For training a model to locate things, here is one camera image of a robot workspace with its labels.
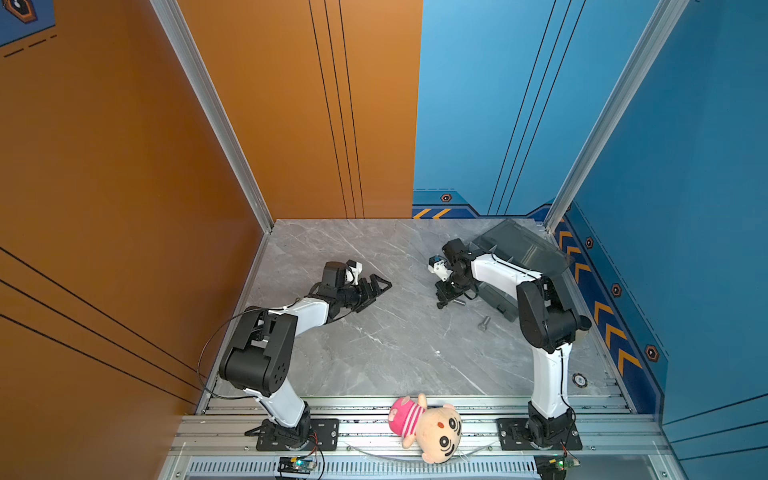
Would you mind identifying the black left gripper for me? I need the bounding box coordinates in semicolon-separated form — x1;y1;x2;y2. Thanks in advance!
336;275;391;312

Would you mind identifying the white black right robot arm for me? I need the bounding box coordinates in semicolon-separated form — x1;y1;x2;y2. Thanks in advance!
428;252;591;450

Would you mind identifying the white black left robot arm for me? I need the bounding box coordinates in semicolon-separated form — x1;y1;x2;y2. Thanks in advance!
218;262;392;451

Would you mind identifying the grey plastic organizer box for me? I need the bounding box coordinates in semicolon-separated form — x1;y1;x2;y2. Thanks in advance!
470;218;574;323

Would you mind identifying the pink plush doll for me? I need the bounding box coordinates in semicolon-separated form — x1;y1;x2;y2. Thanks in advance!
388;394;463;464

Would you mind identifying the right green circuit board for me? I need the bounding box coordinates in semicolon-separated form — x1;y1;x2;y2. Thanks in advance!
534;456;581;480

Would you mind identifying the green circuit board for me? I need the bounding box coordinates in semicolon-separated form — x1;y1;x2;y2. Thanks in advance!
534;456;581;480
277;457;319;478

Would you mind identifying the left green circuit board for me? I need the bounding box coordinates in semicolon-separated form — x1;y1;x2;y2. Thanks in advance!
277;457;319;478

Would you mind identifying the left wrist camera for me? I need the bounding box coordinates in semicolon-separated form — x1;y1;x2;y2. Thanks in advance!
321;260;363;288

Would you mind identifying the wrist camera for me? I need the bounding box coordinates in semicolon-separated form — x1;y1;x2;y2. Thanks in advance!
428;255;452;282
321;260;363;288

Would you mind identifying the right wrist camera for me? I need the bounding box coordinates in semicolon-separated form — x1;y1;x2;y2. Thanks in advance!
428;255;452;282

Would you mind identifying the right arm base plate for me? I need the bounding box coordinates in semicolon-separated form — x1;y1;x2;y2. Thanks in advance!
496;415;583;452

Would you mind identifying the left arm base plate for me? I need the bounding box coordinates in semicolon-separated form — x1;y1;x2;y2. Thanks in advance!
256;418;340;452

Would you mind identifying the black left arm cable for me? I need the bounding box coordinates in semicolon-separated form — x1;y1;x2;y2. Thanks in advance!
196;308;265;400

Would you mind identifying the aluminium rail frame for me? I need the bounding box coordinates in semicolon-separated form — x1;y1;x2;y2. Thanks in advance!
160;394;684;479

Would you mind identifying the aluminium corner post left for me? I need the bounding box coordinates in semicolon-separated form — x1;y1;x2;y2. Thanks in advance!
150;0;274;235

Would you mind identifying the aluminium corner post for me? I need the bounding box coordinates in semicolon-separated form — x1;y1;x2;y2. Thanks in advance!
543;0;689;234
150;0;274;235

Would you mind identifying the aluminium corner post right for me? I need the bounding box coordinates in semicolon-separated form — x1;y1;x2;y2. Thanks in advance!
543;0;689;234

